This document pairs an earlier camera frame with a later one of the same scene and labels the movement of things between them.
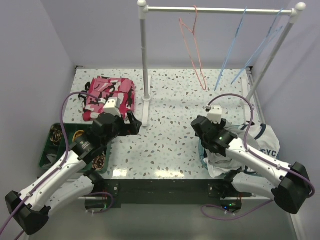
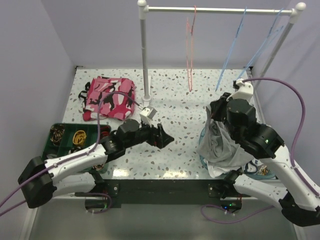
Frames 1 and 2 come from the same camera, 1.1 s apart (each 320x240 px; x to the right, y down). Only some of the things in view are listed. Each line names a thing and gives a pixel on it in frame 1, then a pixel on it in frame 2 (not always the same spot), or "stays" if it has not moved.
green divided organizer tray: [54, 147] stays
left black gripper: [132, 129] → [153, 133]
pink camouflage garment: [107, 87] stays
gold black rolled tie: [56, 133] stays
